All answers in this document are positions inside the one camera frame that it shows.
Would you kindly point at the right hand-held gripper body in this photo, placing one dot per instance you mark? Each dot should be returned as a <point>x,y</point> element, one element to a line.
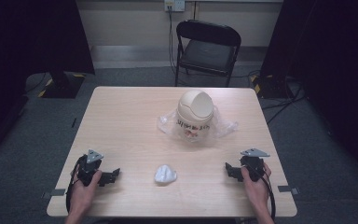
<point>253,165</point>

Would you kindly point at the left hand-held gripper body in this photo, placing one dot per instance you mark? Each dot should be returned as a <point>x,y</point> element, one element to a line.
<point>88,166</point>

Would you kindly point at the person's right hand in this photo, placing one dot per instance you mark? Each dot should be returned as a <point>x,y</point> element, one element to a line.
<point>256,191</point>

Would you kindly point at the person's left hand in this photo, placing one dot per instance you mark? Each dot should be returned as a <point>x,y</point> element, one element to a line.
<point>85,194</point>

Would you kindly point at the clear plastic bag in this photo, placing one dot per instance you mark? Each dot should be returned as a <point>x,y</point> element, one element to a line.
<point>223,126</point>

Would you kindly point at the crumpled white tissue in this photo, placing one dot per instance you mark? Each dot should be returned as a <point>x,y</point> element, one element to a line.
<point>165,174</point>

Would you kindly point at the beige swing-lid trash can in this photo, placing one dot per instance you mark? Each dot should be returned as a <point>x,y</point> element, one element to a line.
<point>195,115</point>

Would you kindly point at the black stand base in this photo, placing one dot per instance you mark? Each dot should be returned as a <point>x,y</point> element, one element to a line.
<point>63,85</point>
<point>270,87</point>

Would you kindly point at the black folding chair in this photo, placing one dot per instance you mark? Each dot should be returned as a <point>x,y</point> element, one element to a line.
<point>206,53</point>

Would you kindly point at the black curtain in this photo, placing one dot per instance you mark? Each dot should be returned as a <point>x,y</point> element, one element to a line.
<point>332,62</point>
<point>28,46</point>

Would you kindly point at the white wall outlet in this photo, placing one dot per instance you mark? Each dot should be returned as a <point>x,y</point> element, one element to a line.
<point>174,5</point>

